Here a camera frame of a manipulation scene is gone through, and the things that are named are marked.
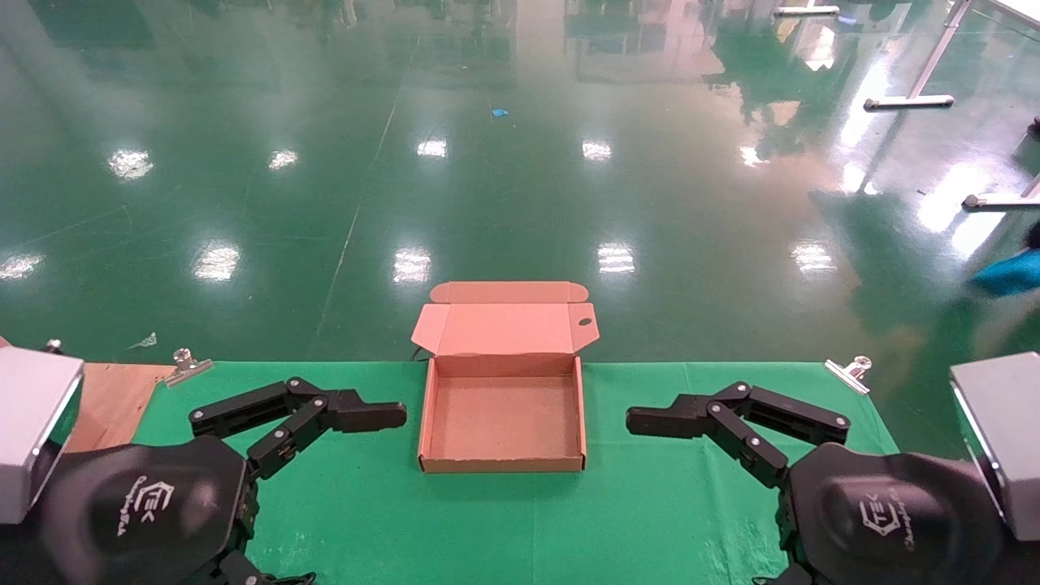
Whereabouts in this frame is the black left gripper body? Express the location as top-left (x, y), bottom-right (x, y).
top-left (39, 435), bottom-right (261, 585)

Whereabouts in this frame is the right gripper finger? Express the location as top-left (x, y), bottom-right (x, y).
top-left (627, 406), bottom-right (789, 488)
top-left (627, 382), bottom-right (852, 446)

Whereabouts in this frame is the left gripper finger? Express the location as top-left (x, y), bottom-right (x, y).
top-left (248, 398), bottom-right (407, 480)
top-left (189, 377), bottom-right (407, 440)

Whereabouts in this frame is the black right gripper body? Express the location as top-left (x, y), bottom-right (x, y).
top-left (778, 443), bottom-right (1008, 585)

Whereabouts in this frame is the open brown cardboard box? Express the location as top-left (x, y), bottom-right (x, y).
top-left (412, 280), bottom-right (600, 474)

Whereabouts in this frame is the brown wooden board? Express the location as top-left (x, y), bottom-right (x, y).
top-left (0, 337), bottom-right (176, 453)

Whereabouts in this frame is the green table cloth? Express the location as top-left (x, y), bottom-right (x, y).
top-left (134, 362), bottom-right (899, 585)

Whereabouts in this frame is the blue clothed person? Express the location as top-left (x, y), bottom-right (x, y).
top-left (967, 219), bottom-right (1040, 298)

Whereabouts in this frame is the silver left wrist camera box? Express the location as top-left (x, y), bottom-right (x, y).
top-left (0, 348), bottom-right (85, 525)

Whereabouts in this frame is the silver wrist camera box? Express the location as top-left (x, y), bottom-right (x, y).
top-left (0, 348), bottom-right (85, 525)
top-left (949, 351), bottom-right (1040, 543)

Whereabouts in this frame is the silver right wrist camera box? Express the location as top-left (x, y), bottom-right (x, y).
top-left (949, 351), bottom-right (1040, 543)

